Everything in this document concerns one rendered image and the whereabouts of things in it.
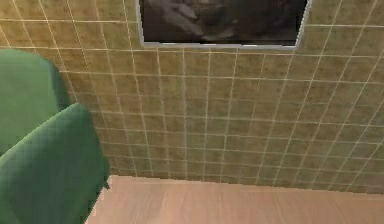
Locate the green armchair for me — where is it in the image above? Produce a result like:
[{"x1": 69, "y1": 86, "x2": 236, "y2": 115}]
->
[{"x1": 0, "y1": 48, "x2": 111, "y2": 224}]

